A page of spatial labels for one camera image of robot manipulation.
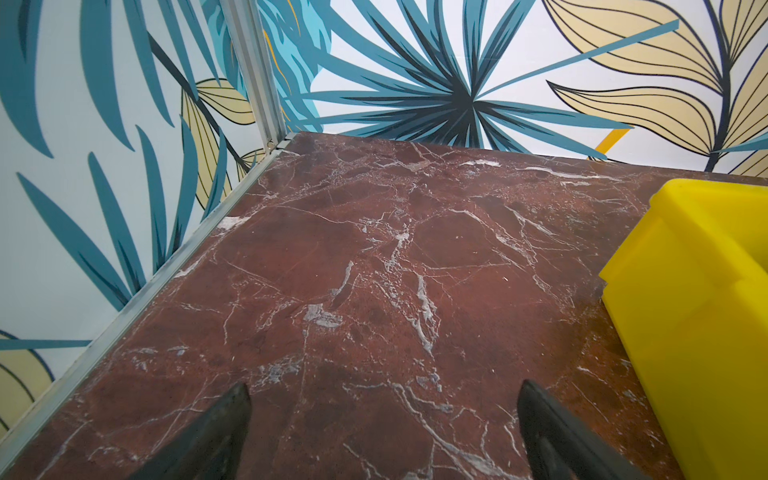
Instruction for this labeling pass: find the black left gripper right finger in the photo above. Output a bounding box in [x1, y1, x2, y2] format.
[517, 379, 647, 479]

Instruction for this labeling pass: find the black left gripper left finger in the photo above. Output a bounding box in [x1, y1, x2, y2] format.
[130, 383, 252, 479]

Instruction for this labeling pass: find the yellow plastic bin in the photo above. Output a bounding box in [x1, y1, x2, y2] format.
[601, 179, 767, 479]

